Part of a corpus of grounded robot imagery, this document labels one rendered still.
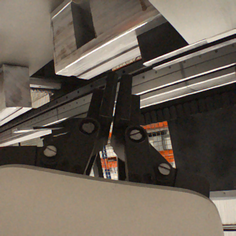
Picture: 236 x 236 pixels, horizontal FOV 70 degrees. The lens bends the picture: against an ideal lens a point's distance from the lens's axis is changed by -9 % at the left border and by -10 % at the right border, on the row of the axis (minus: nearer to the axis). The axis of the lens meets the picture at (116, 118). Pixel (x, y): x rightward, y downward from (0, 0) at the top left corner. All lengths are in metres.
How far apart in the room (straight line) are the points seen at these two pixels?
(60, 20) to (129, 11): 0.11
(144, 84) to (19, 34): 0.29
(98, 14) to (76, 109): 0.43
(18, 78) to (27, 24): 0.15
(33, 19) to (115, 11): 0.15
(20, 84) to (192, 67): 0.36
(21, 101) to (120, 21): 0.29
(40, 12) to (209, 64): 0.32
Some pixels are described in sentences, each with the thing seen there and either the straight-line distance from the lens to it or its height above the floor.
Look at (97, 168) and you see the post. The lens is 1.27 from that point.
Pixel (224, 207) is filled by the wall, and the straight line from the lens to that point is 4.82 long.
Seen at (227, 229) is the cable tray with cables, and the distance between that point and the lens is 5.03.
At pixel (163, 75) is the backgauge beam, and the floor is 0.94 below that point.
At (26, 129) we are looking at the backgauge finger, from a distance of 0.50.
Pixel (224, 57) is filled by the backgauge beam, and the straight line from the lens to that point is 0.41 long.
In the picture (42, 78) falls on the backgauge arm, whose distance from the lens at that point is 0.63.
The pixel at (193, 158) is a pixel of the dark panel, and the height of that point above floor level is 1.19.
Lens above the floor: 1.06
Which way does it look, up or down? 6 degrees down
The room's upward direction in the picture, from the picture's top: 169 degrees clockwise
